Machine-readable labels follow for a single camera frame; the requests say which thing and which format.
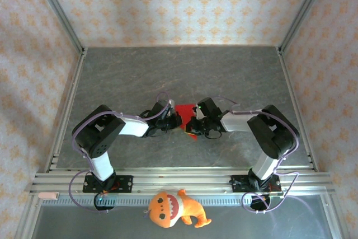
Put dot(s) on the aluminium side rail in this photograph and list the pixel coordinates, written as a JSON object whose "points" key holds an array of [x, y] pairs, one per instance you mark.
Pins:
{"points": [[67, 110], [289, 82]]}

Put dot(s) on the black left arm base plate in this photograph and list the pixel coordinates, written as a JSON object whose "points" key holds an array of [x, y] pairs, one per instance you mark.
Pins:
{"points": [[126, 184]]}

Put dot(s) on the pink tag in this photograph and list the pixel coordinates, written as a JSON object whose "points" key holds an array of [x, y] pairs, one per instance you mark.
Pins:
{"points": [[49, 195]]}

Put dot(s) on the red cloth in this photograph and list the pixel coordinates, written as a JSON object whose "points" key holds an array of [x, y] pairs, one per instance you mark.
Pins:
{"points": [[184, 110]]}

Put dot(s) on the aluminium mounting rail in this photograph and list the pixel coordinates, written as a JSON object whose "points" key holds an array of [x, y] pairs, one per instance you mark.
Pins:
{"points": [[181, 178]]}

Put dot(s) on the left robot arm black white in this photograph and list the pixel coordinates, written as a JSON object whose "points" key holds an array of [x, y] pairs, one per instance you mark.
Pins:
{"points": [[134, 128]]}

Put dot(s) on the aluminium frame post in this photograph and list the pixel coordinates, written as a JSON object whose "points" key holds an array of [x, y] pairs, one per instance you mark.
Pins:
{"points": [[60, 15], [301, 15]]}

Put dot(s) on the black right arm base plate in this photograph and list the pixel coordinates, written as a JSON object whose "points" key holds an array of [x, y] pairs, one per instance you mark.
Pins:
{"points": [[237, 184]]}

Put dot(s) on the orange shark plush toy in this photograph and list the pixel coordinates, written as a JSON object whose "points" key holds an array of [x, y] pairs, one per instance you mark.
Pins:
{"points": [[173, 208]]}

